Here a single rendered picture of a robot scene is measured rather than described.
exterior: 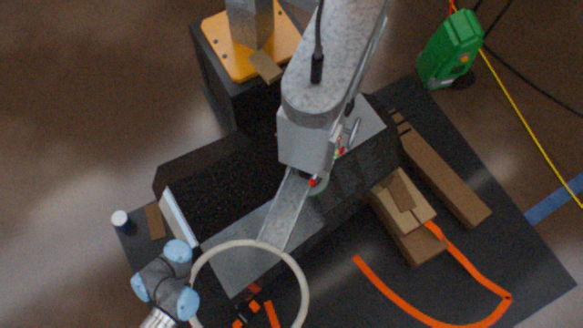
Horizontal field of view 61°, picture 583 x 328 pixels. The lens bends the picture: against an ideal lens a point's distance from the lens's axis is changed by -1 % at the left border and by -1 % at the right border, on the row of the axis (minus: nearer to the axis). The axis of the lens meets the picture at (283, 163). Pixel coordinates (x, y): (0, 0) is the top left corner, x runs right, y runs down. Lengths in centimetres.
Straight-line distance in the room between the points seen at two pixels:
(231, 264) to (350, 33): 127
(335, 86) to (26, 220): 258
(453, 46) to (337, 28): 177
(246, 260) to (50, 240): 156
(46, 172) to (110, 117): 59
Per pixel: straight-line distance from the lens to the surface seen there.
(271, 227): 216
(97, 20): 440
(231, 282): 254
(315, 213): 257
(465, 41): 352
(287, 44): 299
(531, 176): 380
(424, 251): 321
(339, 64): 175
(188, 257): 167
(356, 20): 187
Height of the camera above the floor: 316
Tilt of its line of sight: 66 degrees down
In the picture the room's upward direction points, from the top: 1 degrees counter-clockwise
